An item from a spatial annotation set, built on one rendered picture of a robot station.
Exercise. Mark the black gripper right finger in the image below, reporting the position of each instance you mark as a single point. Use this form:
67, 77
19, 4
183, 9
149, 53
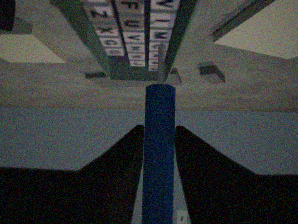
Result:
218, 190

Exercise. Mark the blue stylus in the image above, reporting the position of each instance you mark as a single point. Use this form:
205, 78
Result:
159, 145

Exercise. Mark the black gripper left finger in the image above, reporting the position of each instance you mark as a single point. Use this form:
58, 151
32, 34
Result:
102, 192

